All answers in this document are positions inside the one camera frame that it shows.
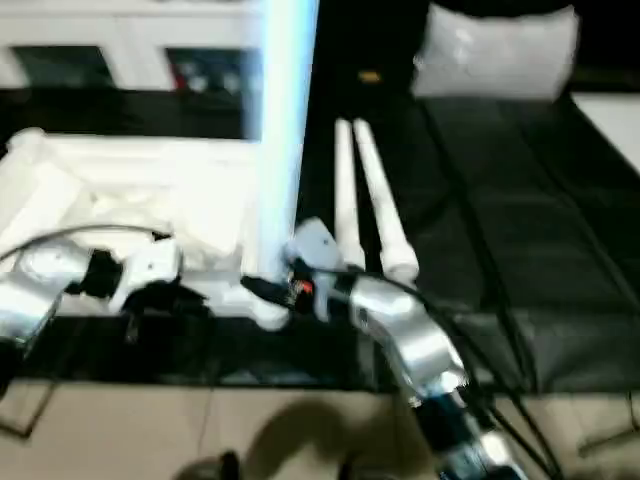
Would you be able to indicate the white plastic table top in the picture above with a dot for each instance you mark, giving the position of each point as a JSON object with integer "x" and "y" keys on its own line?
{"x": 150, "y": 175}

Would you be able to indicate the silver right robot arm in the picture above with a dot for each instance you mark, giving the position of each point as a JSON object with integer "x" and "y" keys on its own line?
{"x": 410, "y": 330}

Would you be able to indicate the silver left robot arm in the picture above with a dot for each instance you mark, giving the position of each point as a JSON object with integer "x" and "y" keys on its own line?
{"x": 30, "y": 300}

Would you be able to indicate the dark left robot foot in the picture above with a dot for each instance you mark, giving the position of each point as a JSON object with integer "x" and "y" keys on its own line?
{"x": 210, "y": 467}

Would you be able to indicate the small yellow label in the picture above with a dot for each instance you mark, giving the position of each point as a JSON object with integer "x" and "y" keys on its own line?
{"x": 368, "y": 76}

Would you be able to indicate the red box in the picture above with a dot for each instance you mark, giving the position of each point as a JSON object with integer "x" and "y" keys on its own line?
{"x": 177, "y": 70}

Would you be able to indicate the black work mat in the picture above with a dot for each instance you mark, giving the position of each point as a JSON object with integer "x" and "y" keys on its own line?
{"x": 525, "y": 225}

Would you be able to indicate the white glass-door cabinet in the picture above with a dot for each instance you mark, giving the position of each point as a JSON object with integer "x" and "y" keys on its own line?
{"x": 125, "y": 25}

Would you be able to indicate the grey printed cushion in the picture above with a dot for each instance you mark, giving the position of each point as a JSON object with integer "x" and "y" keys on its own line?
{"x": 500, "y": 55}

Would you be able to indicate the white flat board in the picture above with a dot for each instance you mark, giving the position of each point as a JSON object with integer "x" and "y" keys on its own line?
{"x": 610, "y": 125}

